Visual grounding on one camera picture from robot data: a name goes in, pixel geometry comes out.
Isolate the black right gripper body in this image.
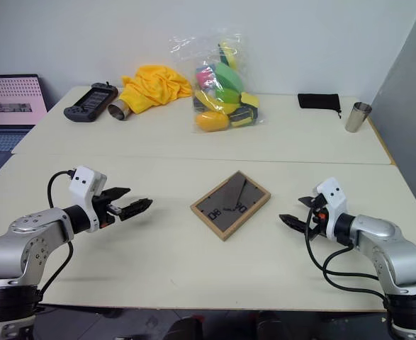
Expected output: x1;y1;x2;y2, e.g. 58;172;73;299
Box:
304;193;331;242

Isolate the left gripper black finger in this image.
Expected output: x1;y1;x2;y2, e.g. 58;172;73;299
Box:
101;186;132;201
120;198;154;222

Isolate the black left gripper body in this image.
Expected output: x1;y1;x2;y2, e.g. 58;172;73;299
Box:
92;193;124;229

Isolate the laptop with pink screen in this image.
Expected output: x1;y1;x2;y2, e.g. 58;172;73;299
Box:
0;73;50;187

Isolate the steel cup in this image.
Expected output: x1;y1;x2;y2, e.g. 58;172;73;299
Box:
344;101;374;134
107;99;133;122

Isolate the black handheld game console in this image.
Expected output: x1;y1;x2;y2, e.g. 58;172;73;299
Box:
63;81;120;123

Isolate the yellow egg-shaped plastic toy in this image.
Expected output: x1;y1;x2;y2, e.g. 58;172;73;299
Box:
193;112;229;134

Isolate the yellow cloth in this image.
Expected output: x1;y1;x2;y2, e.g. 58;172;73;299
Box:
118;64;193;115

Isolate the clear plastic bag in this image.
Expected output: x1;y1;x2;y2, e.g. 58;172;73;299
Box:
168;33;267;135

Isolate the pink foam block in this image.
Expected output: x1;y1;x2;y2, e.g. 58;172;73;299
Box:
196;69;216;90

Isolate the green foam toy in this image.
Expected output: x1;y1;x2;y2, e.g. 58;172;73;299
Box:
214;62;245;94

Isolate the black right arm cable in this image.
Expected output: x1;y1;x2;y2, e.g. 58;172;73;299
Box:
305;203;390;302

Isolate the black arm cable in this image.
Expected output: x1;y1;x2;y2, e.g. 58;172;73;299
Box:
305;203;390;302
33;169;77;305

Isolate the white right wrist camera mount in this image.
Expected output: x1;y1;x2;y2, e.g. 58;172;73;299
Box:
315;176;351;242

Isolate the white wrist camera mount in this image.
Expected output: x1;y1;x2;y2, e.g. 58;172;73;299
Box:
315;176;351;242
68;165;108;234

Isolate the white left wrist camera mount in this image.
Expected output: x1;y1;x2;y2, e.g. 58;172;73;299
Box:
68;165;108;234

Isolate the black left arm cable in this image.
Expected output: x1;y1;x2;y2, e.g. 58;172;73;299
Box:
33;169;77;305

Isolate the wooden picture frame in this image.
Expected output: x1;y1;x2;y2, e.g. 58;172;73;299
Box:
190;170;272;242

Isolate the black drawstring pouch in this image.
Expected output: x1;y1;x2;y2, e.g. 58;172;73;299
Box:
297;92;343;120

